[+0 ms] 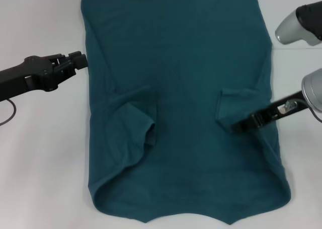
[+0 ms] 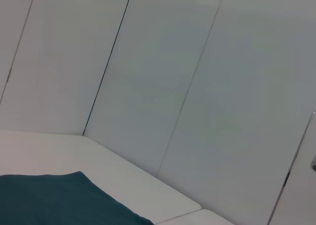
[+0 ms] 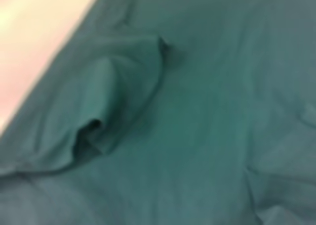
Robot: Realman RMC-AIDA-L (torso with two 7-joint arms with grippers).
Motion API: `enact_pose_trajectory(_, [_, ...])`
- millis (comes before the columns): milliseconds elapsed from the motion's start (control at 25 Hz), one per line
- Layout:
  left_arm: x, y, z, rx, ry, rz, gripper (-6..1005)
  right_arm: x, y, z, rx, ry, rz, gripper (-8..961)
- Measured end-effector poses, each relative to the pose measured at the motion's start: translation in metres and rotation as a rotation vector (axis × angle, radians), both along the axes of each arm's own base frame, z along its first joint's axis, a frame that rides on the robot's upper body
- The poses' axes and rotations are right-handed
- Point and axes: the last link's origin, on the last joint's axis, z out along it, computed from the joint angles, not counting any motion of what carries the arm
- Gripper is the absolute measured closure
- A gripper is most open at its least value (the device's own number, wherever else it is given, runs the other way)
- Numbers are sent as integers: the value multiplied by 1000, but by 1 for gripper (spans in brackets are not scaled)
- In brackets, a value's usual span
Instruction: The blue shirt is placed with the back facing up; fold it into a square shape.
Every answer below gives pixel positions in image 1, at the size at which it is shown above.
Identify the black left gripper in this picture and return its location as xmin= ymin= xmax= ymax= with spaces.
xmin=0 ymin=51 xmax=90 ymax=103

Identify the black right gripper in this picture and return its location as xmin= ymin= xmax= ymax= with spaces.
xmin=229 ymin=90 xmax=309 ymax=133

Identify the blue t-shirt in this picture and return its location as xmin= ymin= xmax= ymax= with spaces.
xmin=80 ymin=0 xmax=292 ymax=211

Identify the left arm cable with plug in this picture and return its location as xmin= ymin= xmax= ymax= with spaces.
xmin=0 ymin=99 xmax=18 ymax=126

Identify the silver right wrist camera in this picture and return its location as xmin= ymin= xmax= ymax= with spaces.
xmin=274 ymin=1 xmax=322 ymax=47

